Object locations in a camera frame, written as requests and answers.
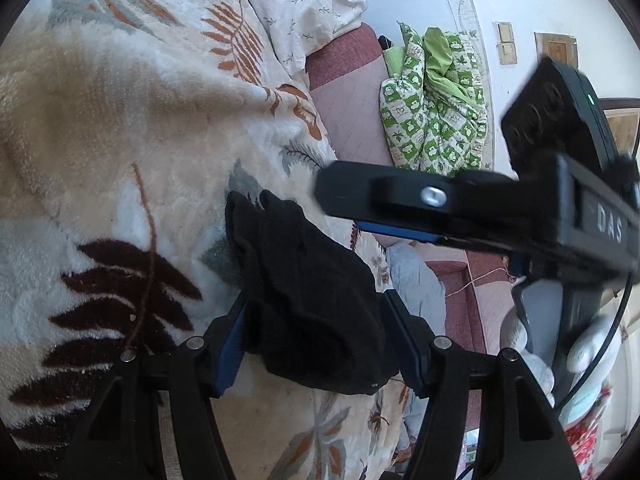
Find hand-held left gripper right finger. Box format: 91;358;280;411
379;290;592;480

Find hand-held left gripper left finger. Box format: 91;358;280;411
59;291;251;480

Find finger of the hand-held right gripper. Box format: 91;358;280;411
314;160;560;262

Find black pants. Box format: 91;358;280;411
224;189;402;396

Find person's right hand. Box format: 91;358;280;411
500;314;623;408

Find grey cloth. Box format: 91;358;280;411
386;241;447;333

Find green white printed quilt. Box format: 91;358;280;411
377;21;495;177

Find pink quilted mattress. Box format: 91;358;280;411
304;22;518;361

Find red floral cloth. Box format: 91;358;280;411
562;385;618;480

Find white sprig print duvet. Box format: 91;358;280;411
224;0;369;87

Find leaf print fleece blanket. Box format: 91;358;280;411
0;0;416;480

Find wooden frame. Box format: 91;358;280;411
601;98;640;157

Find wooden wall box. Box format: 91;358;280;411
534;31;579;69

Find black cable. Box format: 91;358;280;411
452;255;640;480

